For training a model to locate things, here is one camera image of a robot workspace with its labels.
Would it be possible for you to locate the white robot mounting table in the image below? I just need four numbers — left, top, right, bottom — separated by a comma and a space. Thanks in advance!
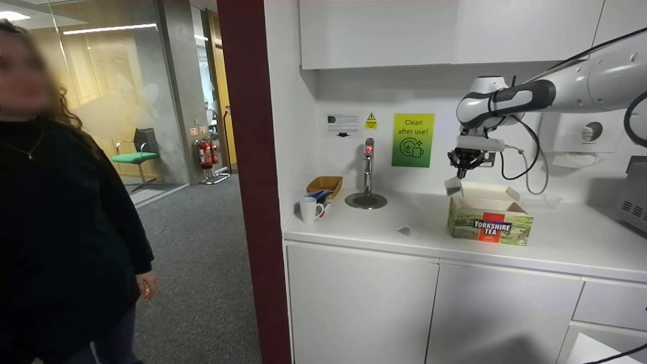
564, 330, 647, 364

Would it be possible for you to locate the green cardboard tea box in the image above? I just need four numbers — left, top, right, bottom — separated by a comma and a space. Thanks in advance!
446, 180, 536, 246

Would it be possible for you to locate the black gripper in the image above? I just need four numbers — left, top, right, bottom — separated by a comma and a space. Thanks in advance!
447, 146, 497, 180

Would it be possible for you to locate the red fire extinguisher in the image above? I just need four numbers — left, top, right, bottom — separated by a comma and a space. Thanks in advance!
197, 136, 220, 170

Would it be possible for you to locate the curly haired woman in black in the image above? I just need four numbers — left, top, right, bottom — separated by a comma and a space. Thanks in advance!
0, 18, 162, 364

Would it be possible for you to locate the white upper cabinet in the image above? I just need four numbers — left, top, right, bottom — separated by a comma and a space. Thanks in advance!
298, 0, 647, 71

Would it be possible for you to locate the ceiling light strip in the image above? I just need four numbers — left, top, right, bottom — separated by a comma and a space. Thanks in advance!
61, 20, 161, 37

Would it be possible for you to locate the white cabinet drawer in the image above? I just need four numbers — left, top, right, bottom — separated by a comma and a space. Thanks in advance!
572, 279, 647, 331

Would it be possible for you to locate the round metal sink drain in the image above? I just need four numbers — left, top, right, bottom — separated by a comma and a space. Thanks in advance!
345, 190, 391, 211

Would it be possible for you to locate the metal stand holder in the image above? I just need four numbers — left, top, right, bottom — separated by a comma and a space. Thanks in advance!
360, 136, 378, 205

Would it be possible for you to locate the green chair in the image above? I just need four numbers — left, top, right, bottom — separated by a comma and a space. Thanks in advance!
110, 128, 162, 183

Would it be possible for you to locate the dark red pillar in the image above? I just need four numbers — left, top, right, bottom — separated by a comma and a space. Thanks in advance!
217, 0, 291, 364

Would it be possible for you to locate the white notice label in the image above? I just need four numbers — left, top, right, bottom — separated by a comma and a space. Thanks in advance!
324, 112, 362, 140

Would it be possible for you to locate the woman's left hand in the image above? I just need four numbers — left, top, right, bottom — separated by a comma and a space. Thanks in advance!
136, 268, 162, 304

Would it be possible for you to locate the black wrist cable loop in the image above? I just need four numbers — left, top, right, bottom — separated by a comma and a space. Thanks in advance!
497, 113, 552, 199

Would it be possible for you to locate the grey vented box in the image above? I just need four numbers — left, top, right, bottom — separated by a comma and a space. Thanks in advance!
609, 153, 647, 239

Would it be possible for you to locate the green clean after use poster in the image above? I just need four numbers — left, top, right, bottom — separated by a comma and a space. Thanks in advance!
391, 112, 438, 170

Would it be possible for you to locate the white lower cabinet door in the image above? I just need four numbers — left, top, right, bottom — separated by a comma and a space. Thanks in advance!
285, 240, 442, 364
428, 259, 584, 364

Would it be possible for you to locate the white mug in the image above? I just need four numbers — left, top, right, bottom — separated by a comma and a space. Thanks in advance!
296, 197, 330, 225

